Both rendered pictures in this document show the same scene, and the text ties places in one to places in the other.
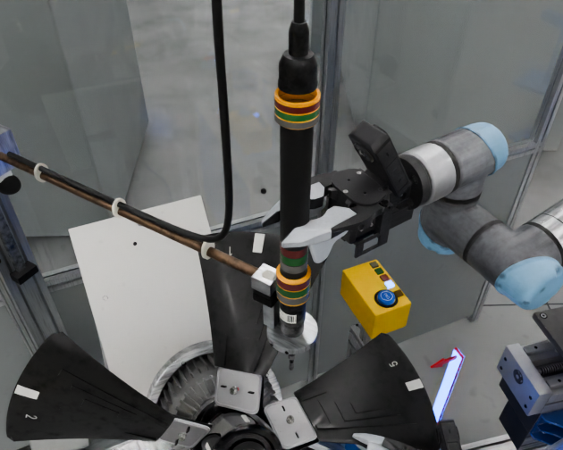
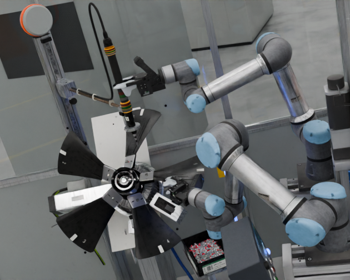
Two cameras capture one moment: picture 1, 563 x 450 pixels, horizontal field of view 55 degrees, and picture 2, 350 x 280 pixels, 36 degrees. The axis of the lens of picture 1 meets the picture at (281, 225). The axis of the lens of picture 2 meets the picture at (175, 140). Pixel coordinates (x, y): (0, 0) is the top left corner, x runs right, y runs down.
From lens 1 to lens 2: 1.84 m
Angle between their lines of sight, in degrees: 29
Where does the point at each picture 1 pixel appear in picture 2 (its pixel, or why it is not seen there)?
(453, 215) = (184, 89)
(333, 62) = (216, 55)
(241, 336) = (131, 143)
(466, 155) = (178, 66)
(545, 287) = (194, 103)
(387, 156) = (140, 64)
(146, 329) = (114, 156)
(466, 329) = not seen: outside the picture
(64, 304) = not seen: hidden behind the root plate
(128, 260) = (110, 130)
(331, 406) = (163, 173)
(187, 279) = not seen: hidden behind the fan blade
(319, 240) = (123, 86)
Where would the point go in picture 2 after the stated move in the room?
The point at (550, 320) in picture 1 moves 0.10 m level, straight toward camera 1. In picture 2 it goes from (301, 165) to (285, 174)
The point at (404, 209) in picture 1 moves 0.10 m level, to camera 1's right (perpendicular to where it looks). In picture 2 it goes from (160, 84) to (181, 82)
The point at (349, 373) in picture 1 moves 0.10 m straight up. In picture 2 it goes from (176, 165) to (171, 146)
